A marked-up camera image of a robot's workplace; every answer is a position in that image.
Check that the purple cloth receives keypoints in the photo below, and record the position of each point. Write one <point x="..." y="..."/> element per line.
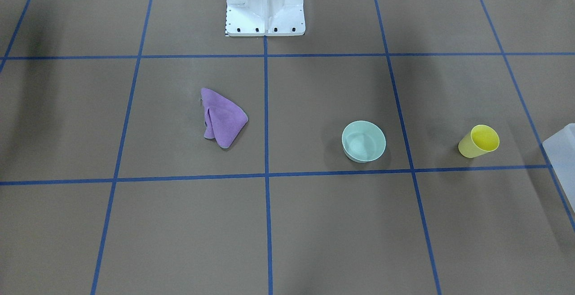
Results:
<point x="223" y="119"/>

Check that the mint green bowl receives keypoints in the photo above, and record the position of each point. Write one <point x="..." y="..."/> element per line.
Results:
<point x="363" y="141"/>

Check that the yellow plastic cup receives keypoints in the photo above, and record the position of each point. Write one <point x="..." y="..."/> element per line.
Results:
<point x="481" y="139"/>

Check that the clear plastic storage box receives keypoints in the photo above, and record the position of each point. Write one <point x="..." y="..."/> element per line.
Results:
<point x="560" y="149"/>

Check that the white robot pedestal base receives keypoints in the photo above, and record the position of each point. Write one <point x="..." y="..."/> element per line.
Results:
<point x="258" y="18"/>

